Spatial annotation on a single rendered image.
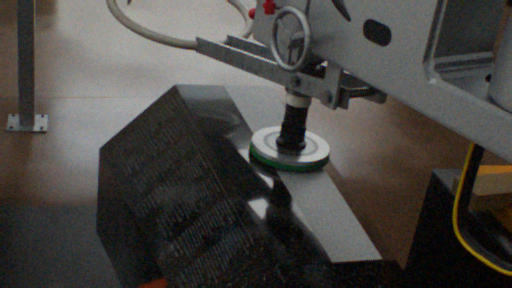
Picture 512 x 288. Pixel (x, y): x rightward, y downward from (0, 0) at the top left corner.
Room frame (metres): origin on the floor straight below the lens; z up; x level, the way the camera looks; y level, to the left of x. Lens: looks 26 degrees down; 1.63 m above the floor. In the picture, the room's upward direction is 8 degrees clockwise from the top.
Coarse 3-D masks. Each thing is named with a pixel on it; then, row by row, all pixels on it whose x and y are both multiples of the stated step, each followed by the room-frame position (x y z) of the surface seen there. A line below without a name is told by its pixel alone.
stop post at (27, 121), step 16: (32, 0) 3.21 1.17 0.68; (32, 16) 3.21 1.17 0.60; (32, 32) 3.21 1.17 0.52; (32, 48) 3.21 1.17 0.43; (32, 64) 3.21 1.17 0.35; (32, 80) 3.21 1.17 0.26; (32, 96) 3.21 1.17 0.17; (32, 112) 3.21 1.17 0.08; (16, 128) 3.15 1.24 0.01; (32, 128) 3.18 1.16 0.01
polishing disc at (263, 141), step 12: (264, 132) 1.74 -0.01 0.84; (276, 132) 1.75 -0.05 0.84; (252, 144) 1.67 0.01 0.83; (264, 144) 1.66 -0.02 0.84; (276, 144) 1.68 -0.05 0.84; (312, 144) 1.71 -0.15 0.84; (324, 144) 1.72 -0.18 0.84; (264, 156) 1.61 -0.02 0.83; (276, 156) 1.60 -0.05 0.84; (288, 156) 1.61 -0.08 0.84; (300, 156) 1.62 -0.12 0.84; (312, 156) 1.63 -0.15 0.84; (324, 156) 1.65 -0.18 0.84
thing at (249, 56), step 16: (208, 48) 1.95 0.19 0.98; (224, 48) 1.89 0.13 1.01; (240, 48) 2.02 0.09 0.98; (256, 48) 1.95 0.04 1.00; (240, 64) 1.82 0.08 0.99; (256, 64) 1.76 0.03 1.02; (272, 64) 1.70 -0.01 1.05; (320, 64) 1.72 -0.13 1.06; (272, 80) 1.69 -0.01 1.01; (288, 80) 1.64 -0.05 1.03; (304, 80) 1.59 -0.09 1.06; (320, 80) 1.55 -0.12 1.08; (352, 80) 1.62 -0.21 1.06; (320, 96) 1.49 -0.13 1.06; (352, 96) 1.52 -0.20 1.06; (368, 96) 1.57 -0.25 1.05
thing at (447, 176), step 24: (432, 192) 1.83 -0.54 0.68; (432, 216) 1.80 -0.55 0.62; (480, 216) 1.62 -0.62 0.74; (432, 240) 1.76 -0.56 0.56; (456, 240) 1.66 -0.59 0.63; (480, 240) 1.57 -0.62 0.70; (504, 240) 1.51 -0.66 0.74; (408, 264) 1.85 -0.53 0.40; (432, 264) 1.74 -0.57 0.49; (456, 264) 1.64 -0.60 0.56; (480, 264) 1.54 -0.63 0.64
